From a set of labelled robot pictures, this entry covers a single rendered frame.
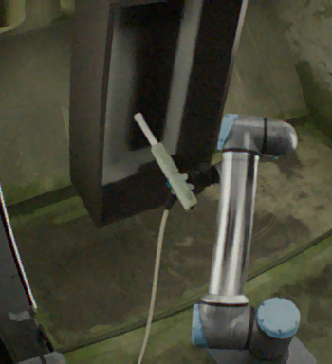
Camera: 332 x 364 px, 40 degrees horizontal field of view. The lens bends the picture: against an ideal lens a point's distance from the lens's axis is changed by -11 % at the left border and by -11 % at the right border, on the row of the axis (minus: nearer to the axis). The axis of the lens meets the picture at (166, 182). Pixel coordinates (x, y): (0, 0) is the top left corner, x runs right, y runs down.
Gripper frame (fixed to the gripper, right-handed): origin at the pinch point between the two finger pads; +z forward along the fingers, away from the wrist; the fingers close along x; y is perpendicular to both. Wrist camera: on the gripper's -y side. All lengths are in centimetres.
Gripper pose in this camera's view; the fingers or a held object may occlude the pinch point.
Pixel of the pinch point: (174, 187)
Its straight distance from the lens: 198.3
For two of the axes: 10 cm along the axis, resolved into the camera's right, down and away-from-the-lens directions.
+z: -8.5, 2.9, -4.4
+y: -2.4, 5.3, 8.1
